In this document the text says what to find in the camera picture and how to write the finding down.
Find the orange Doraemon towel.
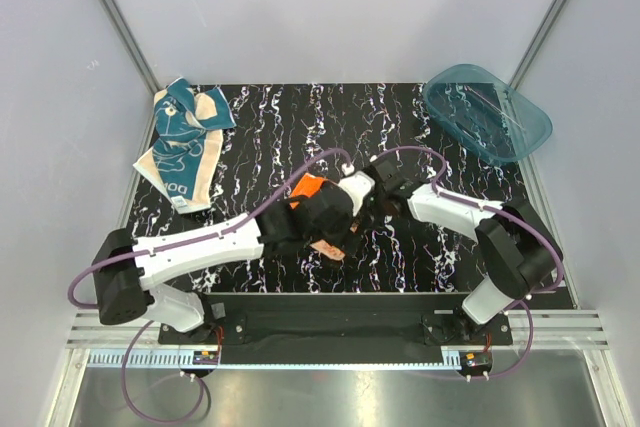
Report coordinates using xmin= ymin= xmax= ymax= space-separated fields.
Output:
xmin=288 ymin=172 xmax=361 ymax=263

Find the teal Doraemon towel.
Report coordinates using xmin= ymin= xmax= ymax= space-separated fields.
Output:
xmin=133 ymin=78 xmax=236 ymax=215

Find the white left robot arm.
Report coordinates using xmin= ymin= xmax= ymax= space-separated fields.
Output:
xmin=92 ymin=171 xmax=375 ymax=343

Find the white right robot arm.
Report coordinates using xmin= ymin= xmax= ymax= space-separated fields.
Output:
xmin=364 ymin=159 xmax=564 ymax=346

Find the teal transparent plastic bin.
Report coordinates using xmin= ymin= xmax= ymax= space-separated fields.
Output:
xmin=423 ymin=64 xmax=553 ymax=166

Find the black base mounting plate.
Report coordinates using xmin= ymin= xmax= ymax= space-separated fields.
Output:
xmin=158 ymin=291 xmax=514 ymax=348

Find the right small controller board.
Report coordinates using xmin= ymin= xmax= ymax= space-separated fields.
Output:
xmin=461 ymin=351 xmax=493 ymax=376

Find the small controller board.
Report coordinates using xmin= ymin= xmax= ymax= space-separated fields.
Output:
xmin=461 ymin=351 xmax=493 ymax=376
xmin=192 ymin=350 xmax=220 ymax=366

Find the left small controller board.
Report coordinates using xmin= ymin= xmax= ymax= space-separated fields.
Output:
xmin=192 ymin=350 xmax=220 ymax=366

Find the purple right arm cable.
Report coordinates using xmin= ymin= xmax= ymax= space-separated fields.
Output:
xmin=379 ymin=146 xmax=566 ymax=381

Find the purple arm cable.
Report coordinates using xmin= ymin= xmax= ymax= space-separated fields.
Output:
xmin=67 ymin=147 xmax=356 ymax=423
xmin=379 ymin=146 xmax=566 ymax=381

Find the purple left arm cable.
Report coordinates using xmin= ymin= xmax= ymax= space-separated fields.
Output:
xmin=67 ymin=147 xmax=356 ymax=423

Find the aluminium front rail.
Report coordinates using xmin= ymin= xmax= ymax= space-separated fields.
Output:
xmin=66 ymin=310 xmax=608 ymax=371

